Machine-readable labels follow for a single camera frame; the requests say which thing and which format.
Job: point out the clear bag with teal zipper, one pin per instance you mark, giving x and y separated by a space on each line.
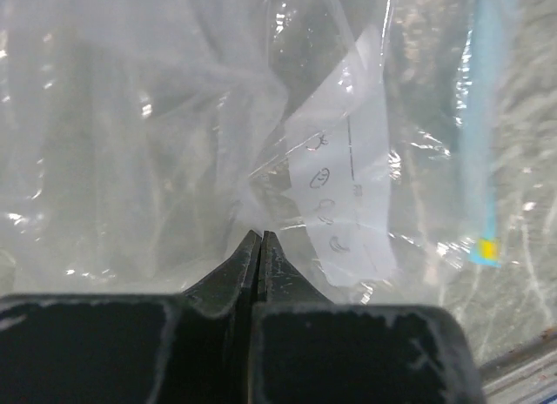
142 139

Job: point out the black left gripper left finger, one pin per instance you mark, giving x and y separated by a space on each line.
184 347

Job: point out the aluminium frame rail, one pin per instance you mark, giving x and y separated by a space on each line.
525 374

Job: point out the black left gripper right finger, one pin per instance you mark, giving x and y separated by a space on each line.
306 349

